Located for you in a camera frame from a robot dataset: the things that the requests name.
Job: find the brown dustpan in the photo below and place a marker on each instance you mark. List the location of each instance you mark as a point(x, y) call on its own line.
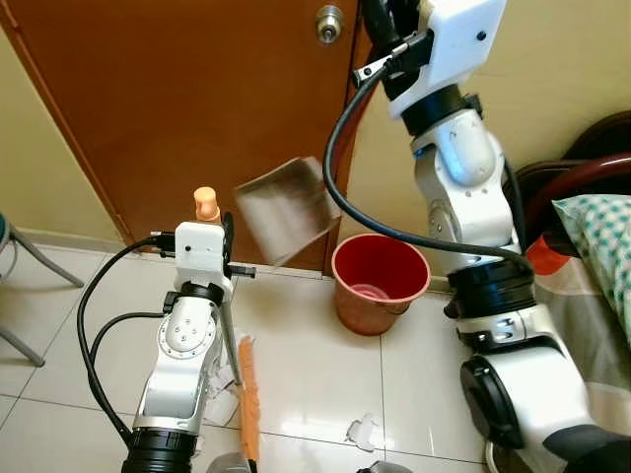
point(291, 209)

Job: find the orange bristle broom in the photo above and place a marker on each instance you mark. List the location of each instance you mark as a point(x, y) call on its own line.
point(248, 394)

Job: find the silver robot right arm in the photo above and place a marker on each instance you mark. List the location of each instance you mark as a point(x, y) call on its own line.
point(527, 374)

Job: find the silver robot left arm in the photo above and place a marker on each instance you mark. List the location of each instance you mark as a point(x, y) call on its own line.
point(179, 370)

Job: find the metal door knob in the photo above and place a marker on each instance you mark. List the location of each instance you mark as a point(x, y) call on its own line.
point(329, 24)

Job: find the large white paper scrap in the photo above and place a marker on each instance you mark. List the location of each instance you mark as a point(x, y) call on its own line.
point(222, 406)

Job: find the red plastic bucket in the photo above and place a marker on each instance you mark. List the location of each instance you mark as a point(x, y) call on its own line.
point(380, 286)

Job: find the brown wooden door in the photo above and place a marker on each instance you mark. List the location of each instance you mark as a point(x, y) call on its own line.
point(168, 99)

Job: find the grey metal stool legs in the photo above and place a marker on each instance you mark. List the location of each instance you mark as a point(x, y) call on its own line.
point(30, 251)

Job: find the grey robot left foot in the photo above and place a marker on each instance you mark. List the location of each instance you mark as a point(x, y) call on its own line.
point(227, 464)

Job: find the grey robot foot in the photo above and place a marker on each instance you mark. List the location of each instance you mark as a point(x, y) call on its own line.
point(227, 464)
point(385, 468)

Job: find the green checked pillow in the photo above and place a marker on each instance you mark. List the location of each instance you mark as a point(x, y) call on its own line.
point(601, 236)

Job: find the small crumpled white paper scrap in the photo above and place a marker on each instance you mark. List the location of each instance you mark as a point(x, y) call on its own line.
point(363, 432)

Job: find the beige orange bed blanket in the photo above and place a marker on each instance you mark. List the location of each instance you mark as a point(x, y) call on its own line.
point(577, 315)

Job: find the grey robot right foot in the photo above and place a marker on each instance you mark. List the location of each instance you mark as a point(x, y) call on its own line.
point(385, 468)

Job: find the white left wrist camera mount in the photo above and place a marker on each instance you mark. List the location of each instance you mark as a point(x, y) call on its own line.
point(200, 251)

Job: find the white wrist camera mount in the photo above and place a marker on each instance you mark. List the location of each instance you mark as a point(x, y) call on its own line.
point(463, 34)
point(200, 251)

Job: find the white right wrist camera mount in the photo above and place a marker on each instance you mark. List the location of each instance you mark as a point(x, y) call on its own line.
point(463, 34)

